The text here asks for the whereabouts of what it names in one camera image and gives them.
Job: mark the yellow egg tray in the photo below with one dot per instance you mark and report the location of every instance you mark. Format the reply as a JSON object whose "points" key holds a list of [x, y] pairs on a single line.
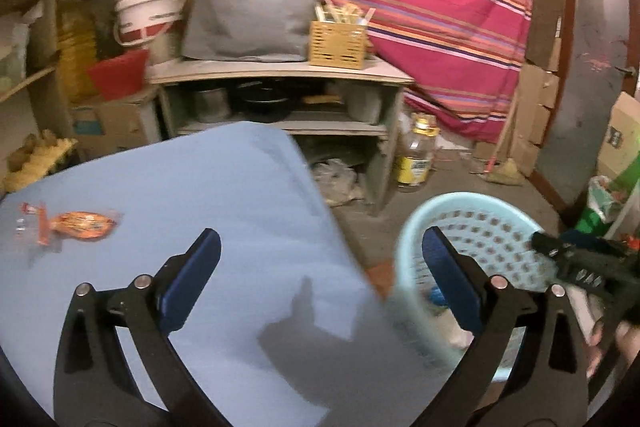
{"points": [[40, 169]]}

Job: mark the yellow woven box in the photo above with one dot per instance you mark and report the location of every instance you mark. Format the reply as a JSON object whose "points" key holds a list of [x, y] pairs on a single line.
{"points": [[337, 44]]}

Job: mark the red plastic basin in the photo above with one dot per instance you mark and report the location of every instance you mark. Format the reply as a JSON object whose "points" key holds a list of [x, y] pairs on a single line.
{"points": [[120, 74]]}

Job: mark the oil bottle with yellow label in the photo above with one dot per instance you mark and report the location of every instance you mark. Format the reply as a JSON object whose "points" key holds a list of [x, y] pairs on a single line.
{"points": [[415, 157]]}

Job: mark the wooden wall rack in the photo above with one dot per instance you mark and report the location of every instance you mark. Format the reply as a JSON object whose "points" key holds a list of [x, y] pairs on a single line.
{"points": [[47, 7]]}

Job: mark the white plastic bucket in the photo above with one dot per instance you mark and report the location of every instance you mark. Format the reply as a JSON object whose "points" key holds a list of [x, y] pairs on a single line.
{"points": [[150, 12]]}

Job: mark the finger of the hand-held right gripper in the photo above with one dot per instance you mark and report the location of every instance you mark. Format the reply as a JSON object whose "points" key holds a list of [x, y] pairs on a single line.
{"points": [[585, 241], [550, 247]]}

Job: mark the small broom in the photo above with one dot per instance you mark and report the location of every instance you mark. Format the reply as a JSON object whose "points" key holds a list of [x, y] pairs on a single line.
{"points": [[507, 172]]}

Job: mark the brown potato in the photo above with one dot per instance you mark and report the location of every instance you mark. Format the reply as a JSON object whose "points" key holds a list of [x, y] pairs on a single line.
{"points": [[46, 141], [22, 156]]}

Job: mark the brown cardboard box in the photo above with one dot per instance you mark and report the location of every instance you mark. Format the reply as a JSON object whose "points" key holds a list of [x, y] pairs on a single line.
{"points": [[120, 122]]}

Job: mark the yellow oil jug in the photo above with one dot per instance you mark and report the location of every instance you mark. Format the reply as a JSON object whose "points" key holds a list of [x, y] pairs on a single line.
{"points": [[77, 42]]}

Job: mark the cardboard wall panels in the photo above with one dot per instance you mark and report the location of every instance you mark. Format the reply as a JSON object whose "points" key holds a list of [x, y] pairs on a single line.
{"points": [[537, 97]]}

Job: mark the person's right hand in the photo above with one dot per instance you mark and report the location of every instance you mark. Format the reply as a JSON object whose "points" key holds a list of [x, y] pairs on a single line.
{"points": [[627, 347]]}

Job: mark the green white plastic bag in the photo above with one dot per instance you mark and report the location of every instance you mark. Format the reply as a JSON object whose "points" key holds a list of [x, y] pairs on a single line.
{"points": [[602, 204]]}

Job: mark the grey metal door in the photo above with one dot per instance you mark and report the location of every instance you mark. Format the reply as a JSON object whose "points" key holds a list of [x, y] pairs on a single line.
{"points": [[595, 32]]}

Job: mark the small steel pot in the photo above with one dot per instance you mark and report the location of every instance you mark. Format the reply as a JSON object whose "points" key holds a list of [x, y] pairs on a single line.
{"points": [[211, 104]]}

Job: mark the cardboard box with green print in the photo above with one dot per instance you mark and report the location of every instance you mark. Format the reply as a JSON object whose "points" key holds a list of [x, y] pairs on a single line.
{"points": [[622, 142]]}

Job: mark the grey shelf unit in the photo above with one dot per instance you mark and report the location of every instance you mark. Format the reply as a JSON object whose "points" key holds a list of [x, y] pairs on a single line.
{"points": [[280, 72]]}

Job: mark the light blue plastic basket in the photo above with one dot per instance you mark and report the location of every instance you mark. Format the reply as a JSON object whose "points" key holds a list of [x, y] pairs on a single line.
{"points": [[500, 232]]}

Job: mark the orange snack packet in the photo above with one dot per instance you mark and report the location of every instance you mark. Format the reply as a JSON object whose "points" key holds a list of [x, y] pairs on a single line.
{"points": [[82, 224]]}

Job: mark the black pan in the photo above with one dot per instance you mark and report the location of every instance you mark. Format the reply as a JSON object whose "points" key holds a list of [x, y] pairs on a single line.
{"points": [[265, 99]]}

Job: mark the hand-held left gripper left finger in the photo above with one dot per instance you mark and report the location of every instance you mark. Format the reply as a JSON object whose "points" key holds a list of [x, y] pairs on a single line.
{"points": [[192, 277]]}

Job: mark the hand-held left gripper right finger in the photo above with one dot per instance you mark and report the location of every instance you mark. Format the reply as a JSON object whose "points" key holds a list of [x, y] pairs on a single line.
{"points": [[450, 277]]}

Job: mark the crumpled plastic bag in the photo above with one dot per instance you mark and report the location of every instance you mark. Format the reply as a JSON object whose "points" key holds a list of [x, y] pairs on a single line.
{"points": [[337, 181]]}

